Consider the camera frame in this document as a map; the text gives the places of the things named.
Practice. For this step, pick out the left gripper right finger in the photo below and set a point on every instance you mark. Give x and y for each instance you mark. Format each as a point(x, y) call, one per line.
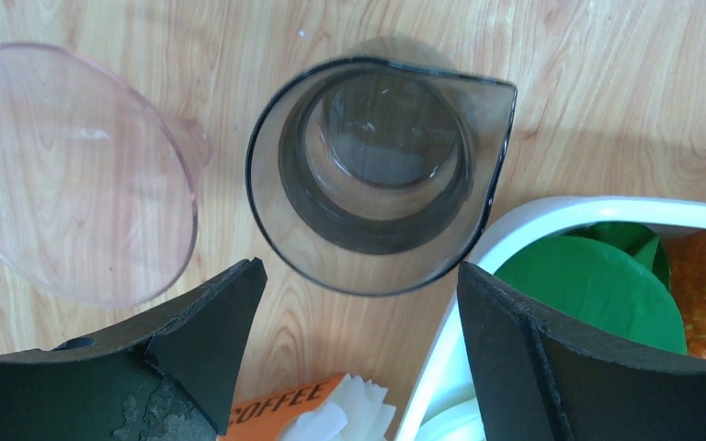
point(540, 374)

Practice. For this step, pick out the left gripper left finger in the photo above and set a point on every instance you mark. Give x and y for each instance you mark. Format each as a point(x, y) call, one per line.
point(168, 373)

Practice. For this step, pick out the white vegetable tray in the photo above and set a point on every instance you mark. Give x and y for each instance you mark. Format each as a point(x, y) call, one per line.
point(445, 378)

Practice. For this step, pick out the smoked glass carafe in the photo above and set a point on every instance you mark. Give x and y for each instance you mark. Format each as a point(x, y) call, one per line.
point(375, 177)

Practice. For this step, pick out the coffee filter pack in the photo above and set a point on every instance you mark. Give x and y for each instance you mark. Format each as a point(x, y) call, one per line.
point(342, 407)

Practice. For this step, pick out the green bok choy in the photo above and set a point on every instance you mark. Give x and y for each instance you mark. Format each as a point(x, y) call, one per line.
point(612, 275)

